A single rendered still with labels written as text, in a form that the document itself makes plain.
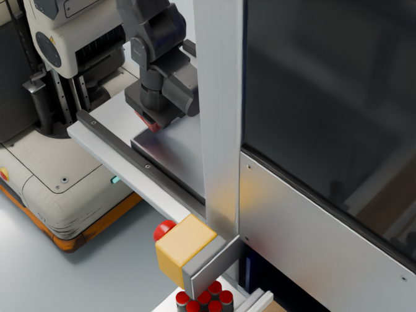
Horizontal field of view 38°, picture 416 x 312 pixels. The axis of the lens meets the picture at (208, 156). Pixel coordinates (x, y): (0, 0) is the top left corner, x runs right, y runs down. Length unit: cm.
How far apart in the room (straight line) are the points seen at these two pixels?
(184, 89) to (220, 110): 26
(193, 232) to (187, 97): 22
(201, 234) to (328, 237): 22
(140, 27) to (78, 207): 105
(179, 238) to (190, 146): 33
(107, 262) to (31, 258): 25
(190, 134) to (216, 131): 44
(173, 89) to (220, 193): 22
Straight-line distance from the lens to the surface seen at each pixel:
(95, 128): 114
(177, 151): 110
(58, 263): 206
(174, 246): 81
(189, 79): 91
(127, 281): 198
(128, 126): 116
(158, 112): 102
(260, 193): 71
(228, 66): 60
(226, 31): 58
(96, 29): 156
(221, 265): 84
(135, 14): 88
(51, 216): 185
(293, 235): 72
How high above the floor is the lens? 173
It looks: 50 degrees down
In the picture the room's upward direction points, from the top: 3 degrees counter-clockwise
